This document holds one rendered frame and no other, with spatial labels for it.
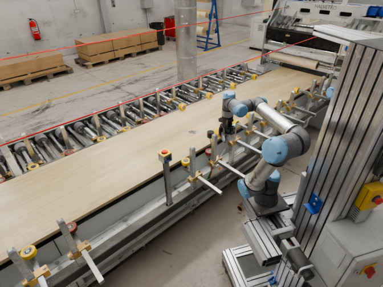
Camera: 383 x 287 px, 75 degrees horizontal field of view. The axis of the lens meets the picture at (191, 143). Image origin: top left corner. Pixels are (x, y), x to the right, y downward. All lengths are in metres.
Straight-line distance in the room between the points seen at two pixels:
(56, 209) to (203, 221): 1.51
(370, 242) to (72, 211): 1.75
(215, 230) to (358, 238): 1.64
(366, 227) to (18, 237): 1.97
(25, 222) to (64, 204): 0.25
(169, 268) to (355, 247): 1.67
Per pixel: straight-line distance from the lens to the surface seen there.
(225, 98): 1.50
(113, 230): 2.14
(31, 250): 1.89
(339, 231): 1.45
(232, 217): 2.93
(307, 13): 4.60
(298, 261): 1.58
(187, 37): 5.91
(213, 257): 2.65
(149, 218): 2.04
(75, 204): 2.02
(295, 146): 1.19
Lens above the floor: 2.27
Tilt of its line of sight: 35 degrees down
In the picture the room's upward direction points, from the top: 1 degrees counter-clockwise
